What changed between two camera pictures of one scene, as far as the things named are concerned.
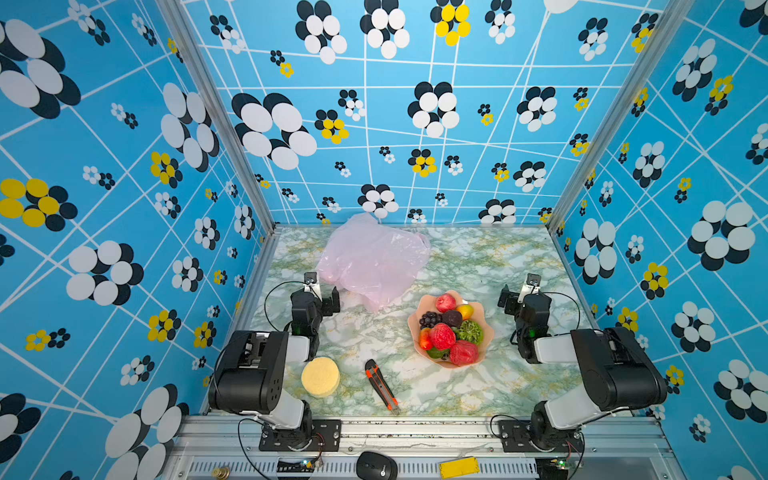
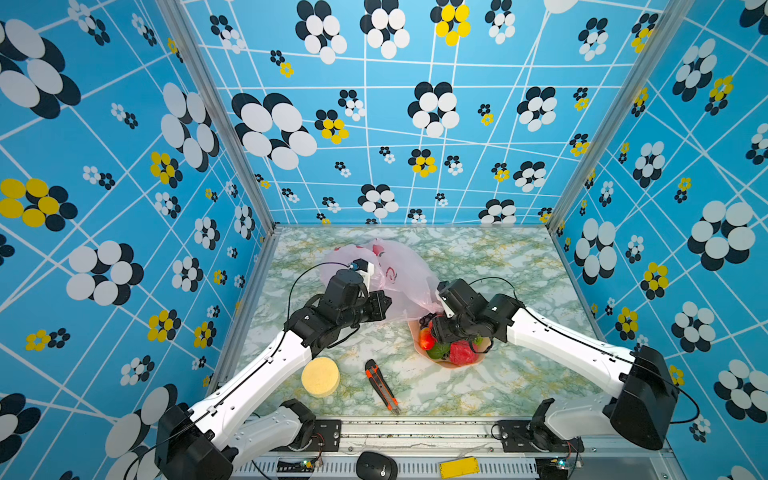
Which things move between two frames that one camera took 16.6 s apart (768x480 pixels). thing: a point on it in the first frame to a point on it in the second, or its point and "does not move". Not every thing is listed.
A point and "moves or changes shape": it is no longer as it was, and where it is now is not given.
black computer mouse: (375, 466) does not move
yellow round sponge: (320, 377) does not move
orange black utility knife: (379, 382) does not move
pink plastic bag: (372, 263) moves or changes shape
